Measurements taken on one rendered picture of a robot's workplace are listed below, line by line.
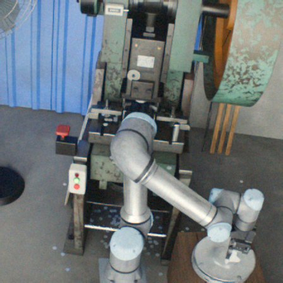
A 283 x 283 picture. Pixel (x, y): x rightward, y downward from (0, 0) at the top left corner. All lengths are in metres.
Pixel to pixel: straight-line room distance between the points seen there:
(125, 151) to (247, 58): 0.57
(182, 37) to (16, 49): 1.83
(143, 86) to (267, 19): 0.69
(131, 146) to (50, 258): 1.20
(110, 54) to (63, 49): 1.42
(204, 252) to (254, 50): 0.94
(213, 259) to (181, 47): 0.94
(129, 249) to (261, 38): 0.88
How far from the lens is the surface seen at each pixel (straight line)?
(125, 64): 1.86
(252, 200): 1.47
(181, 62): 1.84
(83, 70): 3.28
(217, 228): 1.37
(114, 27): 1.79
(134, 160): 1.29
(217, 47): 2.14
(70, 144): 1.94
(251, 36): 1.52
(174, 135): 2.00
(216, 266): 1.92
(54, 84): 3.39
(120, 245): 1.54
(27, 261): 2.35
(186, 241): 2.03
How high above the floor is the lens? 1.82
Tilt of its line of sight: 34 degrees down
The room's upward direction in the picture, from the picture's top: 8 degrees clockwise
